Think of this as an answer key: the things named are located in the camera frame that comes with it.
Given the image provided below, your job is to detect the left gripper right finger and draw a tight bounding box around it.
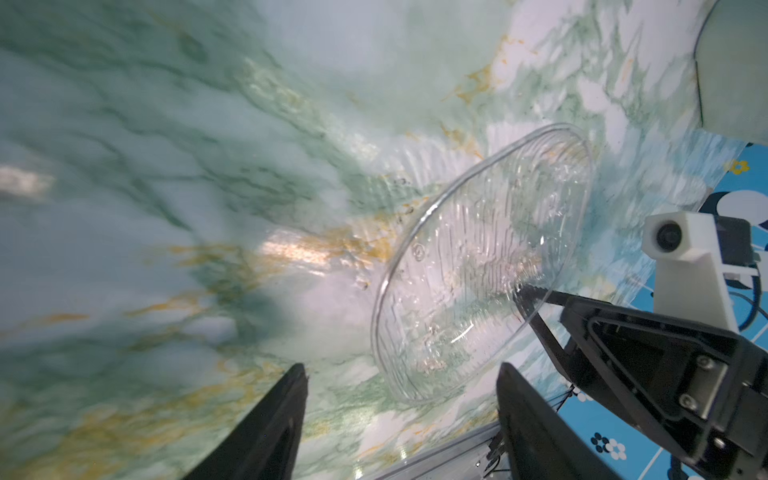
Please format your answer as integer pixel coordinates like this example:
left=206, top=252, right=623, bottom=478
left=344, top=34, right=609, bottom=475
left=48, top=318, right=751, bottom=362
left=496, top=363, right=619, bottom=480

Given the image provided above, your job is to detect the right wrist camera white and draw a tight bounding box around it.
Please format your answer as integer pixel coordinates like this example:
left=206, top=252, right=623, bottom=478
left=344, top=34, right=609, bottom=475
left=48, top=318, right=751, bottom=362
left=642, top=211, right=759, bottom=333

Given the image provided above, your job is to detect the clear glass plate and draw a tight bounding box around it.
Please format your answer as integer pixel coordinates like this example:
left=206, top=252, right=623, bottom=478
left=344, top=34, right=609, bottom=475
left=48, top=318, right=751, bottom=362
left=371, top=123, right=594, bottom=405

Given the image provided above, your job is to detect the light green plastic bin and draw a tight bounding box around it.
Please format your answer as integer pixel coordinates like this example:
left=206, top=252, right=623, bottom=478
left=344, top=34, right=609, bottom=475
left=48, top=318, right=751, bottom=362
left=694, top=0, right=767, bottom=146

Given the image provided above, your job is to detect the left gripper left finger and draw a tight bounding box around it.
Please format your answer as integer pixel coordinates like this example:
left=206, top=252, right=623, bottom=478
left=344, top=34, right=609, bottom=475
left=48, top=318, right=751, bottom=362
left=185, top=363, right=308, bottom=479

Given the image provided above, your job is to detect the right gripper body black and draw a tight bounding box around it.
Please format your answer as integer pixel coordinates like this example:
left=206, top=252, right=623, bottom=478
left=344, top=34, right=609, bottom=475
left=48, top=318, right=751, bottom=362
left=678, top=338, right=767, bottom=479

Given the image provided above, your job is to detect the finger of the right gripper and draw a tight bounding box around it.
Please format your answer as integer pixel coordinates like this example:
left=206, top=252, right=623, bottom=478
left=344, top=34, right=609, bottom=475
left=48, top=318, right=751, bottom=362
left=515, top=285, right=744, bottom=462

